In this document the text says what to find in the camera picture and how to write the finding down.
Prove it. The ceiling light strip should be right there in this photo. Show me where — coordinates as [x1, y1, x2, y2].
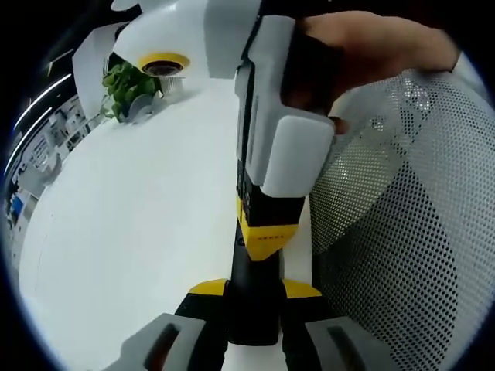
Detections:
[14, 72, 73, 129]

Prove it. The black remote control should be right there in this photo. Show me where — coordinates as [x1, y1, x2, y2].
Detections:
[227, 231, 285, 346]

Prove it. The grey round holder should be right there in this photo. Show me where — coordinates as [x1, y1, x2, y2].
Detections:
[126, 94, 156, 124]

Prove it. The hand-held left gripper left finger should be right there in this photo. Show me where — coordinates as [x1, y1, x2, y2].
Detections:
[104, 277, 232, 371]

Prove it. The green potted plant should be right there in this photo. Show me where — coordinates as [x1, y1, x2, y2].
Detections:
[100, 63, 162, 124]

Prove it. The person's right hand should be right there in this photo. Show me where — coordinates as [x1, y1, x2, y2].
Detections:
[299, 13, 464, 135]

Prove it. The white ribbed plant pot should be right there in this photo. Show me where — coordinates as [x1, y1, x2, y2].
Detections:
[155, 75, 186, 98]

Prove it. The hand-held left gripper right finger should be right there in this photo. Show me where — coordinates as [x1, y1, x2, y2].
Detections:
[278, 279, 399, 371]

